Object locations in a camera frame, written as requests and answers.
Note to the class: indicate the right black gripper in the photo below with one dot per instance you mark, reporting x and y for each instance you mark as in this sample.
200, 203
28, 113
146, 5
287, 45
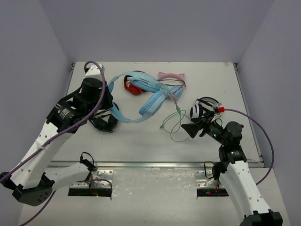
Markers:
198, 124

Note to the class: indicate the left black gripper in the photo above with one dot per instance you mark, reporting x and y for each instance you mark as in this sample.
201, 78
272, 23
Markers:
103, 121

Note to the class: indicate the light blue headphones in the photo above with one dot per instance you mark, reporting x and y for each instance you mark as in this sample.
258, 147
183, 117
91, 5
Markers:
138, 82

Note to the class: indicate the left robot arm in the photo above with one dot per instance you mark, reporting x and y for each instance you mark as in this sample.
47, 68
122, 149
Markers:
29, 182

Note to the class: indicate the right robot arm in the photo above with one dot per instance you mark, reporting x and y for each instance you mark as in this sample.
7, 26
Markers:
233, 172

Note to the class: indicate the white black headphones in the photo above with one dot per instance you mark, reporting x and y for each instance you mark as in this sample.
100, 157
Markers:
203, 107

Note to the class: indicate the red headphones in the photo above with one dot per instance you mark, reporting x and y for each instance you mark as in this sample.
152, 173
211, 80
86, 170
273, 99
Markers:
133, 89

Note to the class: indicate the pink blue cat-ear headphones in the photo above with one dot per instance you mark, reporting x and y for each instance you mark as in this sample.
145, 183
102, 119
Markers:
174, 82

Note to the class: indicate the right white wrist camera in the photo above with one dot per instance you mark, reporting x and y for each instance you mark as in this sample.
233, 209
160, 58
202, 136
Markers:
218, 108

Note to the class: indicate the metal rail bracket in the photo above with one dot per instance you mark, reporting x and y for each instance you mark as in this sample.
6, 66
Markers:
98, 176

